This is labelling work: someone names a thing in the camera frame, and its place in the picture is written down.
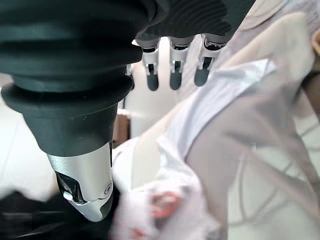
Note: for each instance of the pale pink sheer garment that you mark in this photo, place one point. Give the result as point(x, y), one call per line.
point(255, 130)

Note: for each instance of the black garment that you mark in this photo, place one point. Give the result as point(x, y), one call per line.
point(30, 217)

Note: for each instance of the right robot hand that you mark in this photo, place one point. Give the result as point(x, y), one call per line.
point(70, 75)

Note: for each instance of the brown wooden furniture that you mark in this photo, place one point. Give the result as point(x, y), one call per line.
point(123, 130)

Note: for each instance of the white garment with red print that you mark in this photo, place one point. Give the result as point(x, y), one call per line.
point(212, 97)

